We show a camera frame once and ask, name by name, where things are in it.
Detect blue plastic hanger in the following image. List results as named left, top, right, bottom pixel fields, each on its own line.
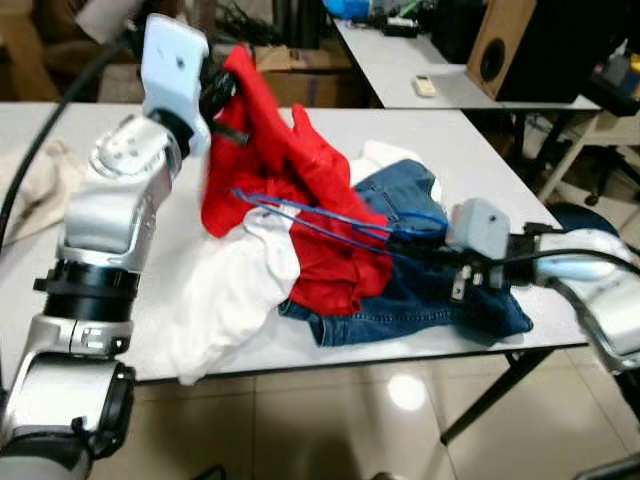
left=232, top=188, right=451, bottom=256

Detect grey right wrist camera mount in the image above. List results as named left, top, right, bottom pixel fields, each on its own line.
left=447, top=200, right=513, bottom=259

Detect wooden black speaker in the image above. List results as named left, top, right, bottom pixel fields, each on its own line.
left=465, top=0, right=616, bottom=104

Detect brown cardboard box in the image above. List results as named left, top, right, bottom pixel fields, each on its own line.
left=255, top=45, right=376, bottom=109

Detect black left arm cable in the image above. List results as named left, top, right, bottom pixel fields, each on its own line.
left=0, top=35, right=133, bottom=246

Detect red shirt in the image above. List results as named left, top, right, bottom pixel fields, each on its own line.
left=200, top=45, right=396, bottom=316

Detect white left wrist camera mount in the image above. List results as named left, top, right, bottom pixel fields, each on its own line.
left=140, top=13, right=213, bottom=156

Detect black table leg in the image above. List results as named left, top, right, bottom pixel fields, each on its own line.
left=440, top=345, right=558, bottom=446

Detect beige cloth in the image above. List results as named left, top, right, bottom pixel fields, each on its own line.
left=0, top=138, right=89, bottom=246

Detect white shirt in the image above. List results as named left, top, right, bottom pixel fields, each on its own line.
left=165, top=140, right=441, bottom=386

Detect blue plastic box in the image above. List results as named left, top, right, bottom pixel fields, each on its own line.
left=322, top=0, right=376, bottom=21

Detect dark blue round stool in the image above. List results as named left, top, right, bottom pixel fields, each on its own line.
left=548, top=203, right=601, bottom=236

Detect blue denim jeans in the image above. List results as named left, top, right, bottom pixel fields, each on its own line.
left=280, top=160, right=534, bottom=348

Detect black desk organizer tray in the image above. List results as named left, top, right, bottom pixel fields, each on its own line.
left=585, top=50, right=640, bottom=119

